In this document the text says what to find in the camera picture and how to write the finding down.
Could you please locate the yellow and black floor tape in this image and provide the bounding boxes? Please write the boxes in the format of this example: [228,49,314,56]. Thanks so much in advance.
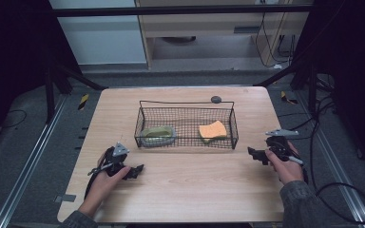
[279,90,298,105]
[77,93,90,111]

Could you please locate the white cabinet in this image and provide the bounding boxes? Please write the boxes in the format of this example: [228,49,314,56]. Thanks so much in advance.
[48,0,148,67]

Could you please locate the metal floor rail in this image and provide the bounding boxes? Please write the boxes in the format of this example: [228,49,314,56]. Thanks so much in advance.
[0,94,68,228]
[294,91,365,228]

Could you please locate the black wire mesh basket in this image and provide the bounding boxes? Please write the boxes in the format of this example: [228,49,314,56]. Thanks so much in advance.
[134,100,240,150]

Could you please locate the right hand-held gripper cable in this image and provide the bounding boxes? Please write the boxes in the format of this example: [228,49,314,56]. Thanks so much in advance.
[277,145,310,184]

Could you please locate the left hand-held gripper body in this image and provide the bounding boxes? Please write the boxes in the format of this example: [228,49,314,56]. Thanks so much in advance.
[103,142,130,178]

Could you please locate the green soap dish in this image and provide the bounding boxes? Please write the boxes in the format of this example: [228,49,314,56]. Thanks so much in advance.
[140,125,177,148]

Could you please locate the person's left hand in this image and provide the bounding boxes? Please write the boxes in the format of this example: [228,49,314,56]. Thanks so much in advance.
[79,151,132,219]

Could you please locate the thin black floor cable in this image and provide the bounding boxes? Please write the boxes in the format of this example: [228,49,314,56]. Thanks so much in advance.
[0,108,29,129]

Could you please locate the person's right hand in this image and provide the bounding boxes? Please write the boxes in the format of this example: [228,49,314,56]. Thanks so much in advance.
[264,141,305,186]

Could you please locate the black hanging desk cables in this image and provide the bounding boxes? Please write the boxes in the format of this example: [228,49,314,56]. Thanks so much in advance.
[255,12,297,68]

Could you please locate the black metal stand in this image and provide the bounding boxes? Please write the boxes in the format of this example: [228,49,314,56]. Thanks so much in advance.
[253,58,318,116]
[43,61,108,124]

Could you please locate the hand-held gripper cable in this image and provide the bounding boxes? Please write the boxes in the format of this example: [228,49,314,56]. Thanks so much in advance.
[84,161,114,200]
[277,145,310,184]

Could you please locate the yellow and green sponge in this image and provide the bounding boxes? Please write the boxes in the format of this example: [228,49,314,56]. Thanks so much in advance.
[198,120,228,144]

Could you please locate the left hand-held gripper cable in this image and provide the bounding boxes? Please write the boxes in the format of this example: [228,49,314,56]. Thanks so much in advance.
[84,161,114,200]

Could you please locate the thick black looped floor cable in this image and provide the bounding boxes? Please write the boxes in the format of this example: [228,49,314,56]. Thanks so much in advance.
[308,94,365,224]

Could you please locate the black horizontal frame bar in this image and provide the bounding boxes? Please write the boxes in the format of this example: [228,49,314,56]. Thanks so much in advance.
[51,4,313,18]

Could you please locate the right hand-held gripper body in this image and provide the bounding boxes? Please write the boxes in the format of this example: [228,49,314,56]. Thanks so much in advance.
[265,128,299,162]

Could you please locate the grey tape piece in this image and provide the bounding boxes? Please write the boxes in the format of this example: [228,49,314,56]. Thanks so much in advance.
[54,193,77,203]

